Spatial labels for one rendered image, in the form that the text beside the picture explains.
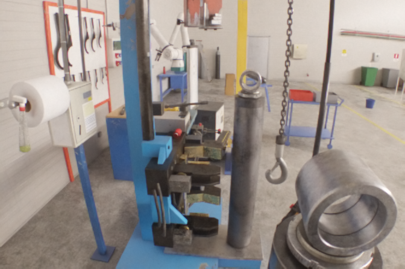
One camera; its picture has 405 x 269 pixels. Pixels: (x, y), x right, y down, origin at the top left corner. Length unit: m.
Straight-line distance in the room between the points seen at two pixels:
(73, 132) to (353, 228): 1.59
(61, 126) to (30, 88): 0.40
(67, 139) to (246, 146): 1.22
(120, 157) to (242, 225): 1.95
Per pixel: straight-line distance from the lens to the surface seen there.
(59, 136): 1.80
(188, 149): 2.02
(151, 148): 1.67
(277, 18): 12.64
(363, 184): 0.40
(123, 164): 3.45
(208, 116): 3.65
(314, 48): 13.08
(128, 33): 1.73
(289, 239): 0.50
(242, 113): 1.65
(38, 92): 1.45
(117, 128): 3.25
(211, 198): 2.26
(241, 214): 2.04
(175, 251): 2.27
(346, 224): 0.51
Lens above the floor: 1.83
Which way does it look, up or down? 17 degrees down
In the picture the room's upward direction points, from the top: straight up
